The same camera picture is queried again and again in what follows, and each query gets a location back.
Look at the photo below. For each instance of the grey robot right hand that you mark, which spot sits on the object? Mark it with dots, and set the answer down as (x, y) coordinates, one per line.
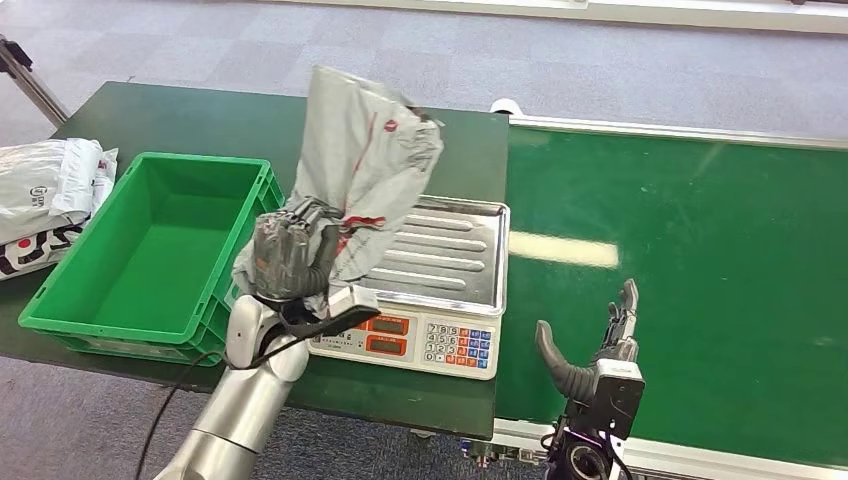
(570, 381)

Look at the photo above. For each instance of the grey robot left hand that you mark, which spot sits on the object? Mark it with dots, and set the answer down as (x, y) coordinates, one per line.
(285, 262)

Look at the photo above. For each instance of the grey package with red print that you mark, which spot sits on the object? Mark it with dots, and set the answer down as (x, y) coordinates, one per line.
(364, 152)

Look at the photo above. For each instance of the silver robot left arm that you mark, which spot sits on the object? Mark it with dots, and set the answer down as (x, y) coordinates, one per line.
(245, 404)

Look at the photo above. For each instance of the green conveyor belt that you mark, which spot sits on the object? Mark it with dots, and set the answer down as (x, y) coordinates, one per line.
(696, 218)

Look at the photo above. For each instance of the green plastic crate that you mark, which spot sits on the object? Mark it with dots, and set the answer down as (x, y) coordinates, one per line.
(159, 265)

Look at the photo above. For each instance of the electronic scale with steel tray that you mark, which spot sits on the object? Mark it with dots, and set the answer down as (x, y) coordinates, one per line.
(437, 265)

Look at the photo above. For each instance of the white plastic mailer bag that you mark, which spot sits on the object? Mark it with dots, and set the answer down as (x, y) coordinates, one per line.
(46, 182)

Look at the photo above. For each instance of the black and white mailer bag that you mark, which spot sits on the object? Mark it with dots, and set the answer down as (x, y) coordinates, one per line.
(33, 250)

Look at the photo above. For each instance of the metal stand leg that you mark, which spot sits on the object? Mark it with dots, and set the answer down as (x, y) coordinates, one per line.
(33, 83)

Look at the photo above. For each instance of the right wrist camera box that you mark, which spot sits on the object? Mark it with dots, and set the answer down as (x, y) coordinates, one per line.
(619, 397)

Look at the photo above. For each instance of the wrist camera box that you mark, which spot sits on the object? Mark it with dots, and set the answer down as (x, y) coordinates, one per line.
(351, 305)
(619, 397)

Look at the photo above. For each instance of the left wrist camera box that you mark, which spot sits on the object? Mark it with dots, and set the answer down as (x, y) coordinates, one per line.
(351, 305)

